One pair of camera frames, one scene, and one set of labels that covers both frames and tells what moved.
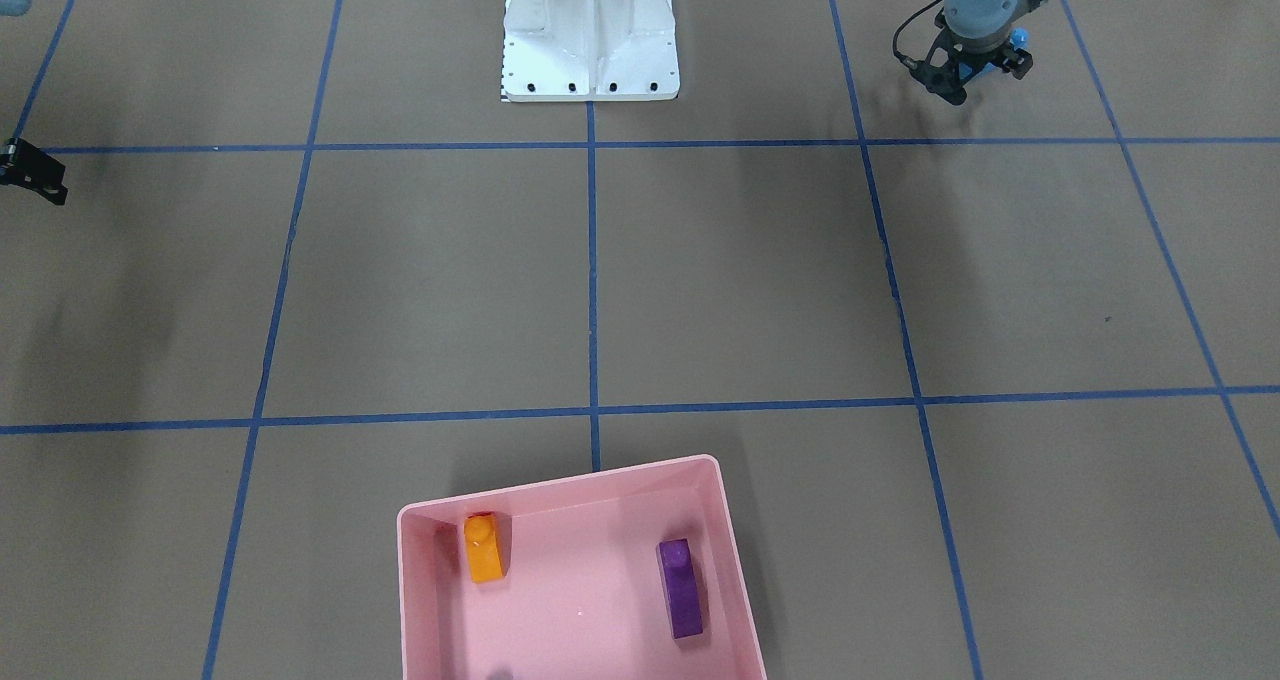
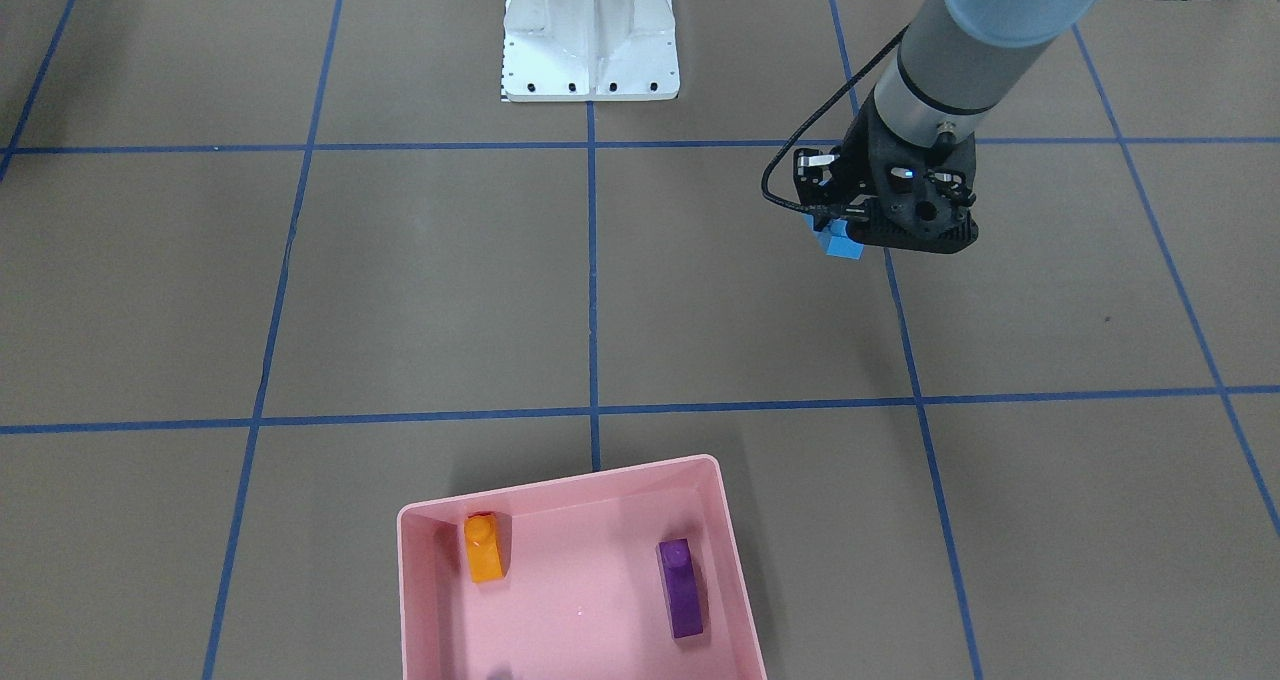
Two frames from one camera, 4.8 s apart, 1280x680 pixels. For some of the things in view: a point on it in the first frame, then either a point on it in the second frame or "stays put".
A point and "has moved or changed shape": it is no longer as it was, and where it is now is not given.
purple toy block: [678, 576] stays put
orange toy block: [483, 545] stays put
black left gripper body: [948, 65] -> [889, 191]
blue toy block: [1020, 38] has moved or changed shape
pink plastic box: [626, 574] stays put
